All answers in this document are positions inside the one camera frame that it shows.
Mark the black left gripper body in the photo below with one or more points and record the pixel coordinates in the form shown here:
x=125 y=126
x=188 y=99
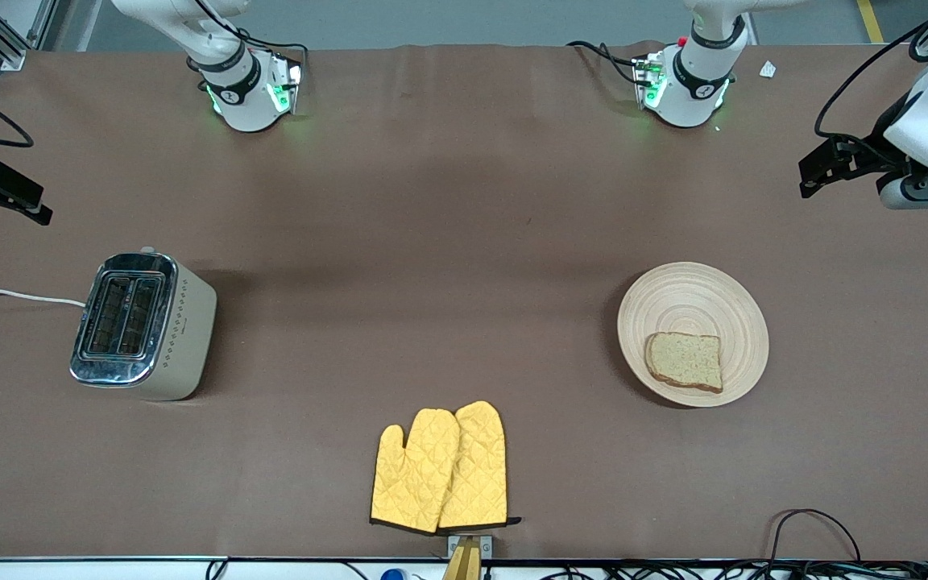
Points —
x=872 y=155

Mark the small white paper scrap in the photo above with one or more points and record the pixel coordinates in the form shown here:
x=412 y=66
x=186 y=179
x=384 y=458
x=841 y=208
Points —
x=768 y=69

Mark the small blue object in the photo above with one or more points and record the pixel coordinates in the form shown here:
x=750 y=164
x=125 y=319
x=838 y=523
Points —
x=393 y=575

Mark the brown table cloth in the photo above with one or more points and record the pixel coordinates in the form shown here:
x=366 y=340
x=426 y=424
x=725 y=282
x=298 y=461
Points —
x=351 y=201

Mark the round wooden plate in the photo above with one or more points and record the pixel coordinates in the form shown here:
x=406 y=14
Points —
x=689 y=302

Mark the grey metal bracket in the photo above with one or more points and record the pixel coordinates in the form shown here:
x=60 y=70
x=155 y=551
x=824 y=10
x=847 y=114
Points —
x=486 y=546

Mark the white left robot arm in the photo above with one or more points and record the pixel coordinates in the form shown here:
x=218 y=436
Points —
x=693 y=93

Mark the aluminium frame profile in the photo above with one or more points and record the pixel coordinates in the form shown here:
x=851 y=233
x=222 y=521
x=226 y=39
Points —
x=5 y=50

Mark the brown bread toast slice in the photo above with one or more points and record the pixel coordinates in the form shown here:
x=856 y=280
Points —
x=685 y=362

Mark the chrome and beige toaster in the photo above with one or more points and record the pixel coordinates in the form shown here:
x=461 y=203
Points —
x=178 y=338

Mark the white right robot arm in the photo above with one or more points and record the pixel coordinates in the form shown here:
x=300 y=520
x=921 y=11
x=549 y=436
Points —
x=242 y=105

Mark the yellow quilted oven mitt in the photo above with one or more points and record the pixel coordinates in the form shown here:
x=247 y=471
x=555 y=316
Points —
x=414 y=475
x=482 y=467

